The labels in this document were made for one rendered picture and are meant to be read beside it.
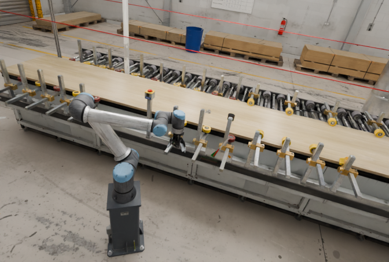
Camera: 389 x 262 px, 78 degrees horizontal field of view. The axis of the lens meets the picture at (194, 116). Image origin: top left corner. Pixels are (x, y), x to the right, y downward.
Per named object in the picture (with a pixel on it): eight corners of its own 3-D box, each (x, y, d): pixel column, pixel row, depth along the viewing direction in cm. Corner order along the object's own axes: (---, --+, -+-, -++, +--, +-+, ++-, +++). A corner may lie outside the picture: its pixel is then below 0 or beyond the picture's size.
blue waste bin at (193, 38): (198, 55, 744) (201, 30, 707) (181, 51, 755) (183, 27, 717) (203, 50, 793) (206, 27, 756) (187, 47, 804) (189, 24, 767)
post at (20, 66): (30, 104, 272) (19, 64, 248) (28, 103, 273) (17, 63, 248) (33, 103, 275) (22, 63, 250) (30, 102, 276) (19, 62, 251)
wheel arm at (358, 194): (360, 199, 173) (362, 196, 171) (355, 198, 173) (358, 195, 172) (348, 167, 203) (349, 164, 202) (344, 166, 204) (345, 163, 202)
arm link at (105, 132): (123, 177, 197) (63, 104, 161) (128, 163, 212) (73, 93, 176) (139, 172, 194) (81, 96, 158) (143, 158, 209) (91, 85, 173)
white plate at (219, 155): (230, 163, 224) (232, 155, 219) (204, 155, 229) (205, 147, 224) (230, 162, 225) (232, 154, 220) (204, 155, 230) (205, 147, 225)
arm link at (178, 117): (172, 108, 177) (186, 109, 178) (171, 122, 184) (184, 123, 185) (172, 114, 169) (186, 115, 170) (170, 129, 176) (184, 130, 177)
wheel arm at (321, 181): (324, 189, 178) (326, 185, 176) (319, 187, 178) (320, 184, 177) (315, 150, 219) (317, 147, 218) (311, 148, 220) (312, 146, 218)
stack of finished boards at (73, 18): (101, 18, 958) (101, 14, 950) (57, 28, 755) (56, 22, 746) (84, 15, 971) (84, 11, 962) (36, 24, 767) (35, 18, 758)
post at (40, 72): (48, 110, 268) (39, 70, 243) (46, 110, 268) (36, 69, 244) (51, 109, 271) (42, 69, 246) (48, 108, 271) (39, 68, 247)
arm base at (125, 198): (136, 202, 187) (136, 193, 182) (111, 205, 182) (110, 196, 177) (135, 183, 203) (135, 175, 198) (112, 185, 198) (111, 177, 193)
